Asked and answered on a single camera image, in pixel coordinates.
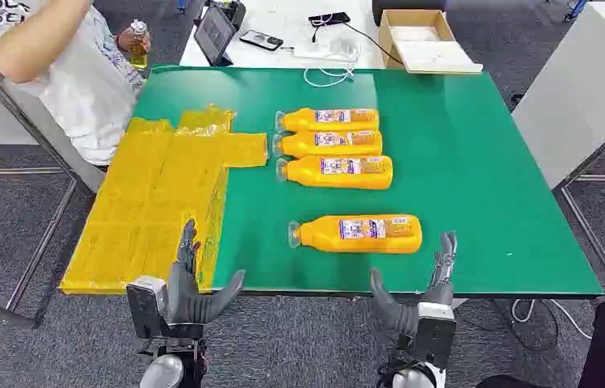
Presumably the person's left hand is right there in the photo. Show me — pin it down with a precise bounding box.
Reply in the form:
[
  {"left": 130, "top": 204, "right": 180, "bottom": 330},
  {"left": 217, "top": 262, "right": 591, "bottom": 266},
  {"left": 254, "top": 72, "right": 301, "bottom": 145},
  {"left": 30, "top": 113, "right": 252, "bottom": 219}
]
[{"left": 116, "top": 27, "right": 152, "bottom": 55}]

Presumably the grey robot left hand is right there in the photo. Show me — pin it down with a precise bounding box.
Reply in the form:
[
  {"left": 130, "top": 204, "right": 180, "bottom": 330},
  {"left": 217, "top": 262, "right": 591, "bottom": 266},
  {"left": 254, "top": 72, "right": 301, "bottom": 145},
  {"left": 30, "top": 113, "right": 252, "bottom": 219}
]
[{"left": 166, "top": 218, "right": 246, "bottom": 326}]

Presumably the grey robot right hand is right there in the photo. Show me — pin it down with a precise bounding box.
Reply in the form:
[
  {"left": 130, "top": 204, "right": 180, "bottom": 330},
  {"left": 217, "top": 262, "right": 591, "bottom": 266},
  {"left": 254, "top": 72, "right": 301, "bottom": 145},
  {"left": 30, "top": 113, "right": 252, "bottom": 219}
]
[{"left": 370, "top": 231, "right": 459, "bottom": 336}]

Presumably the small clear drink bottle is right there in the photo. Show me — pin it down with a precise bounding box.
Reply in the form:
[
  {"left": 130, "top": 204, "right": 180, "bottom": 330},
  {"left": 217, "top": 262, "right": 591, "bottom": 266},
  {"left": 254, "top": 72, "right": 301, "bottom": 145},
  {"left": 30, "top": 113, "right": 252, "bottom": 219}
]
[{"left": 129, "top": 19, "right": 149, "bottom": 70}]

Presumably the orange drink bottle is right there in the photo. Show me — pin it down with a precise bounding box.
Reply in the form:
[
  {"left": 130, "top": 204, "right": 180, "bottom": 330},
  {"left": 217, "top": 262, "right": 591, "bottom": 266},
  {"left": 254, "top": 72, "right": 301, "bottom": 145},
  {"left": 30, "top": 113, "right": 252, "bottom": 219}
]
[
  {"left": 275, "top": 154, "right": 395, "bottom": 191},
  {"left": 287, "top": 213, "right": 424, "bottom": 255},
  {"left": 271, "top": 129, "right": 384, "bottom": 159},
  {"left": 274, "top": 107, "right": 380, "bottom": 134}
]

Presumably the black tablet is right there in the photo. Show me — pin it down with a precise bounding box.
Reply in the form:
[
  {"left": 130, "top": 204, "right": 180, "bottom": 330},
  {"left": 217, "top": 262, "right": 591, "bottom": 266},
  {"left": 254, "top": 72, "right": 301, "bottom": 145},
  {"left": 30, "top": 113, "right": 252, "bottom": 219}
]
[{"left": 193, "top": 4, "right": 237, "bottom": 68}]

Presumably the yellow plastic sheet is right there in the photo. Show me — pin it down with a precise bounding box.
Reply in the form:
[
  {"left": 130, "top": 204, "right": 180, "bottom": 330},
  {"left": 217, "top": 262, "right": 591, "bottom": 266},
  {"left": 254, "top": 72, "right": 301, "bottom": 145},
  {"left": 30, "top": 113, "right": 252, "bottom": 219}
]
[{"left": 58, "top": 105, "right": 270, "bottom": 296}]

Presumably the black device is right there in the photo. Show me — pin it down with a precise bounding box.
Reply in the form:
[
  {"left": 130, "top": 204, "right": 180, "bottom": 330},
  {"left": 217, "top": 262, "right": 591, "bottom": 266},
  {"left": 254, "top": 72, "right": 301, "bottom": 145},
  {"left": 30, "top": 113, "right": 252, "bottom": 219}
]
[{"left": 211, "top": 0, "right": 247, "bottom": 31}]

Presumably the green table mat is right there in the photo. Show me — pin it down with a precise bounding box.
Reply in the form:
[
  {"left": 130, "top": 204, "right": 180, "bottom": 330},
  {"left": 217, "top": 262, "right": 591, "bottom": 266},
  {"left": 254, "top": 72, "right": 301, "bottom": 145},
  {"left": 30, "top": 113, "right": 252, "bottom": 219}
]
[{"left": 132, "top": 65, "right": 604, "bottom": 299}]

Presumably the white desk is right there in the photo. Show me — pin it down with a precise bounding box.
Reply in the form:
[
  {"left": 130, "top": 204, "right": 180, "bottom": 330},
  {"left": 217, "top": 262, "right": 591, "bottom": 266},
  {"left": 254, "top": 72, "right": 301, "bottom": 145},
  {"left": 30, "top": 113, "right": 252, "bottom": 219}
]
[{"left": 179, "top": 0, "right": 389, "bottom": 70}]

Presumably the white power strip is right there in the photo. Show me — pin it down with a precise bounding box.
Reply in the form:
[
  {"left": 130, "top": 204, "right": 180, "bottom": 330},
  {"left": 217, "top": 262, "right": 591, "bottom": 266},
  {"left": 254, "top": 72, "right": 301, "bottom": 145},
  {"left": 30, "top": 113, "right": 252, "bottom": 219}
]
[{"left": 292, "top": 38, "right": 362, "bottom": 63}]

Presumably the brown cardboard box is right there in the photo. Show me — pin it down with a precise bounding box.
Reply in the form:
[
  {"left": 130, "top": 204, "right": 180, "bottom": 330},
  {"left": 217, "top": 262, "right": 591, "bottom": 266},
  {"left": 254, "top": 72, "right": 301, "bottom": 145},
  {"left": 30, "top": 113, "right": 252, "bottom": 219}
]
[{"left": 377, "top": 9, "right": 484, "bottom": 74}]

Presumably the white flat sheet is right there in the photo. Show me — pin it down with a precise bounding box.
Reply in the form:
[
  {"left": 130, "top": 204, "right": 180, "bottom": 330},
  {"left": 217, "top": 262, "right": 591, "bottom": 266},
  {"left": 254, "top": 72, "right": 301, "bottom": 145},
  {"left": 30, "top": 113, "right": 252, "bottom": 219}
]
[{"left": 393, "top": 40, "right": 484, "bottom": 74}]

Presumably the black case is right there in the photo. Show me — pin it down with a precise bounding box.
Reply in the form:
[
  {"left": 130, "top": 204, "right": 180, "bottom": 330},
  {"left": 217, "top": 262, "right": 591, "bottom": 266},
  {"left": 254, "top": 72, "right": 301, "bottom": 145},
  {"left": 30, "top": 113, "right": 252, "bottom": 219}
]
[{"left": 372, "top": 0, "right": 447, "bottom": 13}]

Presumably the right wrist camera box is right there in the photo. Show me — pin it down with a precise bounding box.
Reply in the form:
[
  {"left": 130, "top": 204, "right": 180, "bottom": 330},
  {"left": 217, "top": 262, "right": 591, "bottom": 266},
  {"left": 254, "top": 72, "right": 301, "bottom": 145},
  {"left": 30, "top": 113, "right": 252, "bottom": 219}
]
[{"left": 417, "top": 302, "right": 457, "bottom": 370}]

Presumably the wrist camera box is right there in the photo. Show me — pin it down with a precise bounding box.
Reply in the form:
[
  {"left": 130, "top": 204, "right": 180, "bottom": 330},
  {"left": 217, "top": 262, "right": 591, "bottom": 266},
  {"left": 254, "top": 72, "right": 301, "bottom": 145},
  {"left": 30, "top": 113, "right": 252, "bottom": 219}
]
[
  {"left": 125, "top": 276, "right": 170, "bottom": 340},
  {"left": 417, "top": 302, "right": 457, "bottom": 370}
]

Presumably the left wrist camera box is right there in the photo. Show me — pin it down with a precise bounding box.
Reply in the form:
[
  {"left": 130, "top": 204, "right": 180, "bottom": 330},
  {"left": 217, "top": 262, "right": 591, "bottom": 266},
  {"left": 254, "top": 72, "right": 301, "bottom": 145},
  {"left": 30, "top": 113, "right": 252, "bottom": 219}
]
[{"left": 125, "top": 276, "right": 170, "bottom": 340}]

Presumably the white floor cable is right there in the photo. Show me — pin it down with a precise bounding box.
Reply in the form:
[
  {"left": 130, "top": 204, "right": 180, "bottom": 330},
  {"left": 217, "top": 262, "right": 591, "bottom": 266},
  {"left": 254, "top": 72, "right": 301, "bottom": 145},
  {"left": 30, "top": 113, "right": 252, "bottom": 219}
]
[{"left": 510, "top": 297, "right": 593, "bottom": 341}]

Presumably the smartphone with camera bump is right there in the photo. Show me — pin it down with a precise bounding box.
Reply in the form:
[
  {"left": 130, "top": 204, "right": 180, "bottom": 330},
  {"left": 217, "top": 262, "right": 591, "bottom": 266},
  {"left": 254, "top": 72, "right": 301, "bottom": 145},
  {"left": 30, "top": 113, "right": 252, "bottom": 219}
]
[{"left": 238, "top": 29, "right": 284, "bottom": 53}]

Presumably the black floor cable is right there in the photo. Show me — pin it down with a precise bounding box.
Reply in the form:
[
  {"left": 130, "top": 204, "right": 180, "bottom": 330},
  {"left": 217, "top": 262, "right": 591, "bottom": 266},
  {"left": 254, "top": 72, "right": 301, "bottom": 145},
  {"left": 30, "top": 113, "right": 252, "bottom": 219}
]
[{"left": 462, "top": 298, "right": 560, "bottom": 352}]

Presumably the black smartphone with cable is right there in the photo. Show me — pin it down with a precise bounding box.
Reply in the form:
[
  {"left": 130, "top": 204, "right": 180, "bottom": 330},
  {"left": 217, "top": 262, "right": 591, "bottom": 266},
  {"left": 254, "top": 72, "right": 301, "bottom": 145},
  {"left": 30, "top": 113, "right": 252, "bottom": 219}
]
[{"left": 308, "top": 11, "right": 351, "bottom": 29}]

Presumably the white looped cable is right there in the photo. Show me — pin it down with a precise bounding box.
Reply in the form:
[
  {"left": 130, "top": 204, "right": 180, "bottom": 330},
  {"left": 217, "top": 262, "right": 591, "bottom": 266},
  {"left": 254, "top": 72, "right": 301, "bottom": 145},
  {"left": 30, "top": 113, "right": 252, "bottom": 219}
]
[{"left": 302, "top": 64, "right": 357, "bottom": 90}]

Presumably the thin black cable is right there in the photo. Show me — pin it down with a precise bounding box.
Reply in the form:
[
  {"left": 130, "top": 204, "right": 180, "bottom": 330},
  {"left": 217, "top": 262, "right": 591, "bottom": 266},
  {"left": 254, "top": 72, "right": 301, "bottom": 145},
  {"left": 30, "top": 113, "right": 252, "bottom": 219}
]
[{"left": 342, "top": 23, "right": 405, "bottom": 66}]

